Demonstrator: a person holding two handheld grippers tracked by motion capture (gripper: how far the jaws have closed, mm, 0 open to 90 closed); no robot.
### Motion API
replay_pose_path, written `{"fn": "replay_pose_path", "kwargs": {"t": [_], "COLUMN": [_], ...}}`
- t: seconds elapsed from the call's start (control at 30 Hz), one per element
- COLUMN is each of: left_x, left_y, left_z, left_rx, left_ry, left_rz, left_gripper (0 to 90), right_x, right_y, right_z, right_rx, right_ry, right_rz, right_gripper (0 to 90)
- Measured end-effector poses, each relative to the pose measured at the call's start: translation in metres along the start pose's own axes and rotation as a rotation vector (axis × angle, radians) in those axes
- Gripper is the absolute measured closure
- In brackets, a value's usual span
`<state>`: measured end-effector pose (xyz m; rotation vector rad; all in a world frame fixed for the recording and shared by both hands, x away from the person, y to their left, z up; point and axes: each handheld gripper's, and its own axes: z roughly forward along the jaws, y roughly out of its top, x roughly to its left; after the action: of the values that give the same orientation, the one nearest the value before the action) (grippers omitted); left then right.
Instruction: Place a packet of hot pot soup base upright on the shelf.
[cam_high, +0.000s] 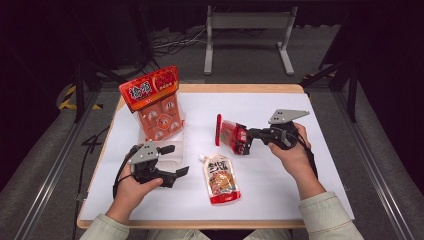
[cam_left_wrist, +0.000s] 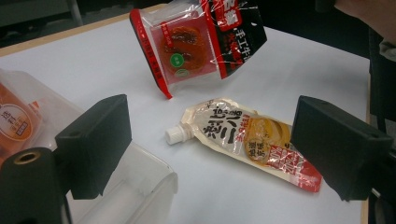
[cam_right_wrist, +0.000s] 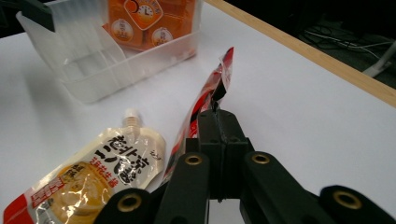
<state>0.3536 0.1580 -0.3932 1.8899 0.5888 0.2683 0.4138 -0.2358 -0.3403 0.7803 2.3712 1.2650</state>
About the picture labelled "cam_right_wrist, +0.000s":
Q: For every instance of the translucent white divided storage box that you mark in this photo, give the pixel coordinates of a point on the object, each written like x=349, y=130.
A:
x=93, y=81

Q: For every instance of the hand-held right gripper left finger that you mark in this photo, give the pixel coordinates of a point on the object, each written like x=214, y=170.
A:
x=211, y=143

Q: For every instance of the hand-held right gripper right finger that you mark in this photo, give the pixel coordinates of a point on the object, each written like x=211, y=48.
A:
x=233, y=146

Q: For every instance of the orange snack packet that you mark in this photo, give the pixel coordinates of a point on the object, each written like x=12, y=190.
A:
x=141, y=32

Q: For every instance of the red snack packet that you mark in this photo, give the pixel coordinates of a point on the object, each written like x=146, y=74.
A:
x=202, y=99

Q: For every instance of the spouted sauce pouch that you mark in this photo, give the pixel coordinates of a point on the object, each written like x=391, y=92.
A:
x=93, y=180

